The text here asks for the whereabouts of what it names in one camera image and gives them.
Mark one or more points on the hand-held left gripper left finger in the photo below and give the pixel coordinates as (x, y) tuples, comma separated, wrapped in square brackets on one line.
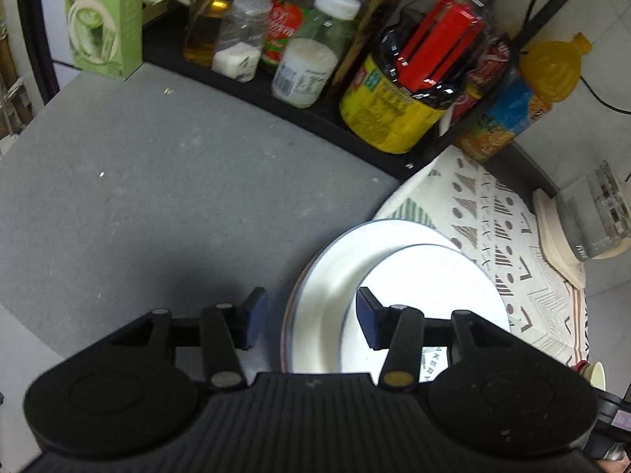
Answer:
[(254, 318)]

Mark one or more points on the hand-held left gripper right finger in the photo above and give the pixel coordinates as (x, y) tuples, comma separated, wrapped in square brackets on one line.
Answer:
[(369, 318)]

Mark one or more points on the pale green bowl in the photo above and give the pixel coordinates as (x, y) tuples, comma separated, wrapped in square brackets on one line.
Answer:
[(597, 374)]

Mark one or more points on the large white plate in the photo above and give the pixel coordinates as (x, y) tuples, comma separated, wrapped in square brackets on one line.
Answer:
[(325, 286)]

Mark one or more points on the small white plate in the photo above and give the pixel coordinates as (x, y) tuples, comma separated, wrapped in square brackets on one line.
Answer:
[(434, 281)]

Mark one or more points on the patterned table cloth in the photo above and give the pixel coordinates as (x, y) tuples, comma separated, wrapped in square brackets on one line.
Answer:
[(498, 217)]

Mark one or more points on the cream kettle base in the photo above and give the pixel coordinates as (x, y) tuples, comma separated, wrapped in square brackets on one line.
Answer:
[(552, 246)]

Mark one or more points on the yellow label soy sauce bottle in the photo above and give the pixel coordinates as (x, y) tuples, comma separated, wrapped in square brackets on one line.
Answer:
[(384, 113)]

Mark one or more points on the black storage rack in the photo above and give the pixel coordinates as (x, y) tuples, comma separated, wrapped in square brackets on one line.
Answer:
[(305, 118)]

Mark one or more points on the white lidded powder jar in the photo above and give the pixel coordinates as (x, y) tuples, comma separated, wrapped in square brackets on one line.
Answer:
[(308, 64)]

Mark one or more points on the red snack packet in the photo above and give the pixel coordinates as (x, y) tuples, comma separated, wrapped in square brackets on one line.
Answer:
[(485, 83)]

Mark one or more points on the orange juice bottle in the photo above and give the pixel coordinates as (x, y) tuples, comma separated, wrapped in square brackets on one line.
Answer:
[(522, 98)]

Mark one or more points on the small clear seasoning jar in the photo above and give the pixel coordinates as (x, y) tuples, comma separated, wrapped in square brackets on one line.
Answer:
[(239, 49)]

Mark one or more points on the red packets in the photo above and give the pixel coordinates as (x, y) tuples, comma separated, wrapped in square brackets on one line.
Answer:
[(438, 44)]

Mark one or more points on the red label sauce bottle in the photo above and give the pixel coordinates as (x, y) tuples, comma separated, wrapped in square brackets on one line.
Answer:
[(286, 29)]

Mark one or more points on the cooking oil bottle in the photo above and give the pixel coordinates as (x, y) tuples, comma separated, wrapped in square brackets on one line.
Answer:
[(207, 19)]

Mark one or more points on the brown nozzle sauce bottle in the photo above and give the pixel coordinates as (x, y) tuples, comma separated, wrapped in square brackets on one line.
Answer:
[(374, 5)]

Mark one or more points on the green carton box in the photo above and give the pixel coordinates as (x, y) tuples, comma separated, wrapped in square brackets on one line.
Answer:
[(101, 19)]

